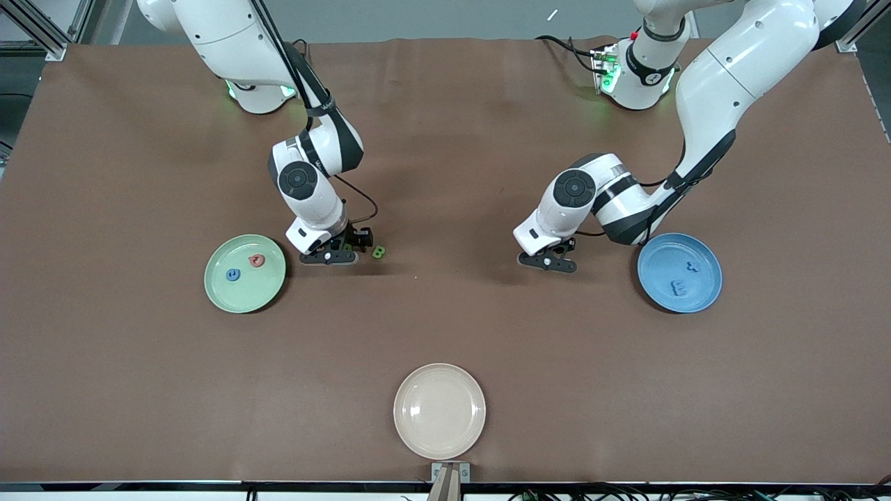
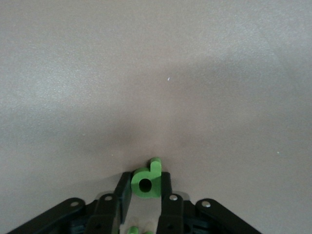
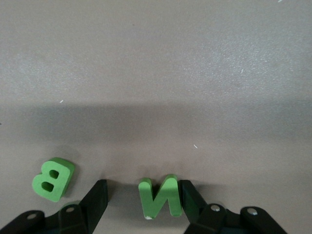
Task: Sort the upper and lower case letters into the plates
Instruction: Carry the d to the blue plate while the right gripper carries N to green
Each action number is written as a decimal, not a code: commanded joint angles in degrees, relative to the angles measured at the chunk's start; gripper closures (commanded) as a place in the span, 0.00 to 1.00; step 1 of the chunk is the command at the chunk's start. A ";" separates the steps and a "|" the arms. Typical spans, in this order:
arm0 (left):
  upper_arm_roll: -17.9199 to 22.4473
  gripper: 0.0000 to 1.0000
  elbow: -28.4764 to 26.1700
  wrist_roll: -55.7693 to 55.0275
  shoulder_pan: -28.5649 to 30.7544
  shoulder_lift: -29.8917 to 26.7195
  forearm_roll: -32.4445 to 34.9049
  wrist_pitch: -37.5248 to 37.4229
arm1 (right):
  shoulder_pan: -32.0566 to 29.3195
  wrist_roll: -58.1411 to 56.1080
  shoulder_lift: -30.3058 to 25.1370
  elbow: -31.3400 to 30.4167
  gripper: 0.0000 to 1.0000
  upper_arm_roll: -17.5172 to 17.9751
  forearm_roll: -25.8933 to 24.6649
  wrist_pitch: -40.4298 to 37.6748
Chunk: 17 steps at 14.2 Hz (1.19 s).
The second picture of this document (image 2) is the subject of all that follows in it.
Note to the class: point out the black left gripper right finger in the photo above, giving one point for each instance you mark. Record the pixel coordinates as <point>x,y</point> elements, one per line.
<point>167,190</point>

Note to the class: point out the green lowercase letter n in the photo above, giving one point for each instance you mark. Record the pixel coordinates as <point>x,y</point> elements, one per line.
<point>133,230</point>

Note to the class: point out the brown table mat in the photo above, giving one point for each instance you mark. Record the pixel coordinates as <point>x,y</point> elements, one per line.
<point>97,73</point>

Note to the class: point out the green lowercase letter p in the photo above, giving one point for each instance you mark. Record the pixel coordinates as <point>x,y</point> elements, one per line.
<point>156,175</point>

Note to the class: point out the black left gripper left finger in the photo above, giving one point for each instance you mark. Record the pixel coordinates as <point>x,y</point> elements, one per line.
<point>124,195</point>

